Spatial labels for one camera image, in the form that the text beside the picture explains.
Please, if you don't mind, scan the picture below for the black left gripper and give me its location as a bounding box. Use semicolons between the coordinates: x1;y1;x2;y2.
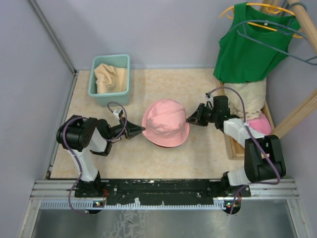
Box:
106;117;145;141

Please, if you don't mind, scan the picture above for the wooden rack pole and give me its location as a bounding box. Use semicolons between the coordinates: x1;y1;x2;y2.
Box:
287;0;317;53

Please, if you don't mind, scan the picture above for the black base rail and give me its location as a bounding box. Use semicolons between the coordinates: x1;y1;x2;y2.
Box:
75;178;239;206

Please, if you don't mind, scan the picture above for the green tank top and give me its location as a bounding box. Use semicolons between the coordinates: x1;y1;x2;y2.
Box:
213;3;300;83

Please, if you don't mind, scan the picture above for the slanted wooden beam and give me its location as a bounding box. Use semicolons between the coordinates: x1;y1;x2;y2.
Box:
271;89;317;138

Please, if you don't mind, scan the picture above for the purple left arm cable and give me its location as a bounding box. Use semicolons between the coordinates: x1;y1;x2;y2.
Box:
60;102;128;215

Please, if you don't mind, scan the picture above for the aluminium frame post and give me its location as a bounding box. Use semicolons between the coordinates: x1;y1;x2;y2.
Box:
27;0;77;75

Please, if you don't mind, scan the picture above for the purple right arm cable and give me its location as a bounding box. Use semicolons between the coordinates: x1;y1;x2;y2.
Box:
209;86;282;215

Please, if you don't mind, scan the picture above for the yellow clothes hanger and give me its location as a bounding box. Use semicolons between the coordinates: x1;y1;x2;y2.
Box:
218;2;308;39

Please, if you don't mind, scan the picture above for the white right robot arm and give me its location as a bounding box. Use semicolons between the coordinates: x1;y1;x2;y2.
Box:
123;96;286;197

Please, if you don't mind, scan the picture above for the pink cloth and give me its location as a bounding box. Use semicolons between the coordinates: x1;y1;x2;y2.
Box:
248;114;272;135

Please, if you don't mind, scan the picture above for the grey-blue clothes hanger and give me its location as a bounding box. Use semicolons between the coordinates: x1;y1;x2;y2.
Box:
228;19;317;66

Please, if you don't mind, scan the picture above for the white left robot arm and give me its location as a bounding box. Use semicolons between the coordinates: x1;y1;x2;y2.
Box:
56;115;145;197

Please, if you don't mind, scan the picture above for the light teal plastic bin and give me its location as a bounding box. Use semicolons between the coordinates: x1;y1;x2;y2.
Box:
88;55;130;107

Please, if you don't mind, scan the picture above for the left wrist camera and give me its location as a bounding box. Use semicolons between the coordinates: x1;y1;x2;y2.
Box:
113;108;124;120

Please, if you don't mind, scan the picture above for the pink bucket hat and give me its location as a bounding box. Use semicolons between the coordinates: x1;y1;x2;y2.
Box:
142;99;190;146

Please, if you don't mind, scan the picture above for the beige bucket hat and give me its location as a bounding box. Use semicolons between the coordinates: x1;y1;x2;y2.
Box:
94;63;128;94

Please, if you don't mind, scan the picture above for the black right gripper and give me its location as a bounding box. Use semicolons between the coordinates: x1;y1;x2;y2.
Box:
187;104;218;127

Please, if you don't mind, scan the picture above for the wooden tray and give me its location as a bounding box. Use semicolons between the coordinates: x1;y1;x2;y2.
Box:
222;84;274;160

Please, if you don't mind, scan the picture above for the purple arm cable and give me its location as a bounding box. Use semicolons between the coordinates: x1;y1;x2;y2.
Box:
60;102;128;215
209;86;282;215

